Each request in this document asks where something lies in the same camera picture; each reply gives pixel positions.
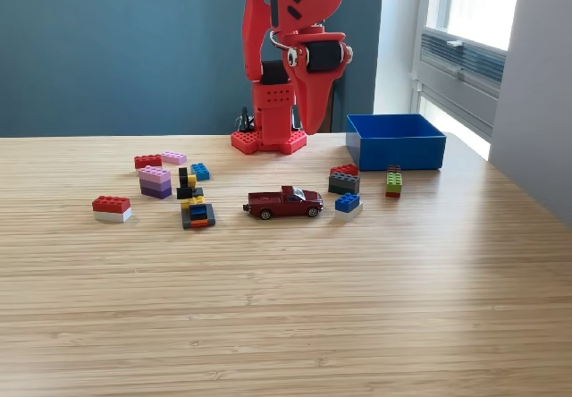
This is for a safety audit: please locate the dark red toy pickup car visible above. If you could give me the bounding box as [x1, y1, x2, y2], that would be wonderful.
[242, 185, 324, 221]

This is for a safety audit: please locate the blue plastic bin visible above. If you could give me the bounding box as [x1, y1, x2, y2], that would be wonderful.
[344, 113, 447, 173]

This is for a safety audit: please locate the dark grey lego brick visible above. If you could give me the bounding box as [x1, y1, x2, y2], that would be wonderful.
[327, 172, 361, 196]

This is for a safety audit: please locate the green brick stack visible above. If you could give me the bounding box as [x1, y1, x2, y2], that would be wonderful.
[385, 165, 403, 199]

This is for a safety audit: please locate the blue and white brick stack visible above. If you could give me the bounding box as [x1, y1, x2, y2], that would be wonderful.
[333, 191, 364, 223]

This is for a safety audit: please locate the grey window vent unit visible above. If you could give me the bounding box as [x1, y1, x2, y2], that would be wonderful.
[419, 29, 508, 86]

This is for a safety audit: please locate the black cable bundle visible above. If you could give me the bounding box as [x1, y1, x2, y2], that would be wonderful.
[235, 106, 257, 132]

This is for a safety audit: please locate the pink and purple brick stack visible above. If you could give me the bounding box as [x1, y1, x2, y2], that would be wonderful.
[138, 165, 173, 200]

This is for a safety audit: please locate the red and white brick stack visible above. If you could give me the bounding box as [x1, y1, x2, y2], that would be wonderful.
[91, 195, 133, 224]

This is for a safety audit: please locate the yellow toy digger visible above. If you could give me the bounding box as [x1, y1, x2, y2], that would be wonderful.
[175, 166, 216, 231]

